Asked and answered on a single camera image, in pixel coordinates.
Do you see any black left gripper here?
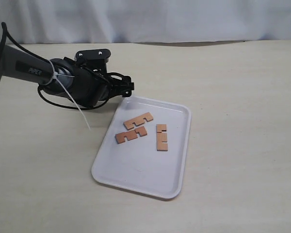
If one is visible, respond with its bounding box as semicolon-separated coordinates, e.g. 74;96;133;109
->
70;67;134;108

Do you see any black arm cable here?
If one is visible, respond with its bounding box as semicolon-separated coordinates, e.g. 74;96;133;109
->
0;21;112;110

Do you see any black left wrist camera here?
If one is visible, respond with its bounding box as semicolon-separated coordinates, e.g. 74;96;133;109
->
74;49;111;73

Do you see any white zip tie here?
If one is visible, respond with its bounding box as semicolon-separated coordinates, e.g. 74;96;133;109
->
48;60;91;130

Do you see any white plastic tray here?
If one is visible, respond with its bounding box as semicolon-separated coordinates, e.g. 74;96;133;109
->
91;96;191;200

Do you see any white fabric backdrop curtain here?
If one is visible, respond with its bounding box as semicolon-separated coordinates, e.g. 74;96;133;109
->
0;0;291;44

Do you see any wooden notched puzzle piece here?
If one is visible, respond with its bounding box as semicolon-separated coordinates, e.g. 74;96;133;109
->
123;112;153;130
156;124;168;151
115;126;147;144

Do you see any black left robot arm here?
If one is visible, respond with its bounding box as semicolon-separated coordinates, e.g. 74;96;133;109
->
0;42;134;110

